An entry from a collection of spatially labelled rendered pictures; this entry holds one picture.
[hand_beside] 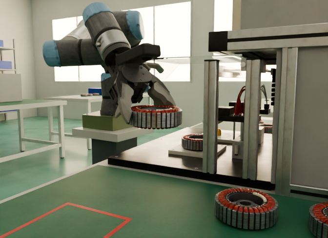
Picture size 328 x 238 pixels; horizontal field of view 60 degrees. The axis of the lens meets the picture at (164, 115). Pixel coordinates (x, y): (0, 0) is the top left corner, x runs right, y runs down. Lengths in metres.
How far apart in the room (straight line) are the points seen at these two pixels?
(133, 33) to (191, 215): 0.79
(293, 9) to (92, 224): 0.65
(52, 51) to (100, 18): 0.19
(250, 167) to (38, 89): 8.30
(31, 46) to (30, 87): 1.12
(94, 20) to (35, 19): 8.22
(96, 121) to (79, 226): 1.04
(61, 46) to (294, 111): 0.61
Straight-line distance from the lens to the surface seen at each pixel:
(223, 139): 1.10
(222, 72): 0.79
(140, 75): 0.63
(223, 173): 0.75
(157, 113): 0.53
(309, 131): 0.68
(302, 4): 0.79
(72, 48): 0.83
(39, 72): 8.77
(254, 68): 0.68
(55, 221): 0.58
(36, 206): 0.66
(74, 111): 7.87
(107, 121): 1.49
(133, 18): 1.17
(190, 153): 0.89
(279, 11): 0.79
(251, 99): 0.69
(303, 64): 0.67
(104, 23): 0.72
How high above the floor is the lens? 1.00
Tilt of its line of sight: 7 degrees down
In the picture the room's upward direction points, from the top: straight up
